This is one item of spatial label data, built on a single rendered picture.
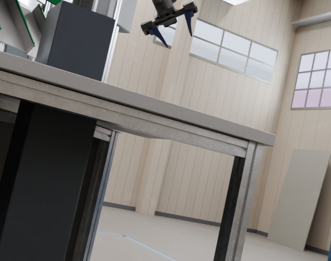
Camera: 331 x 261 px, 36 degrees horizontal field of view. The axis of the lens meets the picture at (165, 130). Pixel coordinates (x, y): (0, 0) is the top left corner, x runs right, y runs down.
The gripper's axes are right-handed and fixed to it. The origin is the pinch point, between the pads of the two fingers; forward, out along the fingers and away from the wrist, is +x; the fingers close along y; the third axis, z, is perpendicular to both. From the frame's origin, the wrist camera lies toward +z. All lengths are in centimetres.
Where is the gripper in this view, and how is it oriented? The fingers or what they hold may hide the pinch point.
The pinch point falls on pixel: (175, 32)
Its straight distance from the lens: 164.3
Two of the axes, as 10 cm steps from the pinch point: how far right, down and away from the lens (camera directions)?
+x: 3.9, 9.1, -1.2
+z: 1.2, 0.7, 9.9
